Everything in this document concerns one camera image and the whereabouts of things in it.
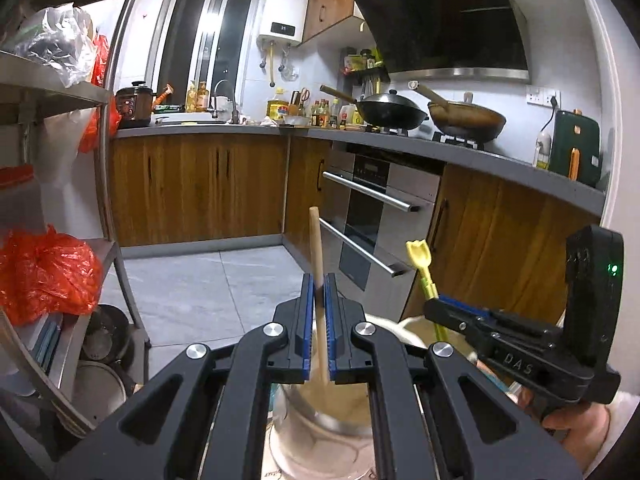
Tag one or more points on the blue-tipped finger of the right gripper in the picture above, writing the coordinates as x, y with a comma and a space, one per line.
464, 309

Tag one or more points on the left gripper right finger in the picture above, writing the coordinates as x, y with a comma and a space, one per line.
434, 415

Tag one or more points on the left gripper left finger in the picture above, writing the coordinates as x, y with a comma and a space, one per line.
204, 415

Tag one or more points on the yellow green plastic utensil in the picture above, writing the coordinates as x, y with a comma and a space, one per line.
423, 287

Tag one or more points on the wooden chopstick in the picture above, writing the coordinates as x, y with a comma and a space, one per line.
316, 259

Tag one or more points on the wooden lower kitchen cabinets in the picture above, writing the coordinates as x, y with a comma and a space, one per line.
495, 243

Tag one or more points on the kitchen window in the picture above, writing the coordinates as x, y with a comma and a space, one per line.
198, 43

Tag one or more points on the person's right hand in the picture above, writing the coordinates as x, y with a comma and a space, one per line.
587, 428

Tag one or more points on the white ceramic double utensil holder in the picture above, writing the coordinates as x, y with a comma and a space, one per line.
319, 430

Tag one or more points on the built-in steel oven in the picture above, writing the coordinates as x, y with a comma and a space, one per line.
373, 202

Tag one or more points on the stainless steel storage rack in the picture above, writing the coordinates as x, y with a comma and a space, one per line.
70, 192

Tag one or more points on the green knife block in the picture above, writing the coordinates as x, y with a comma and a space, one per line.
575, 149

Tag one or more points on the red plastic bag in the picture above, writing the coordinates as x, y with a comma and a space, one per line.
44, 273

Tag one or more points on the yellow cooking oil bottle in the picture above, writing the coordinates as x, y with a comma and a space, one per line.
277, 106

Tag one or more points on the black range hood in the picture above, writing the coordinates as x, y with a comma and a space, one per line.
447, 39

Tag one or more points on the chrome sink faucet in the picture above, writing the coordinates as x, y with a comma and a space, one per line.
224, 103

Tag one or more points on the dark electric pressure cooker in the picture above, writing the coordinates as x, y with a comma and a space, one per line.
134, 104

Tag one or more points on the white water heater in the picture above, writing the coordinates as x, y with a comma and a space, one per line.
283, 20

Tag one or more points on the clear plastic bag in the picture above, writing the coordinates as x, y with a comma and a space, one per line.
59, 37

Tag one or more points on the brown wok with handle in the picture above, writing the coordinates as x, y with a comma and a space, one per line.
462, 120

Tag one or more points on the black wok with handle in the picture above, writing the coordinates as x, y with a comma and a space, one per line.
384, 110

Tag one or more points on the white wall socket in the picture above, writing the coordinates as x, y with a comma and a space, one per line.
544, 97

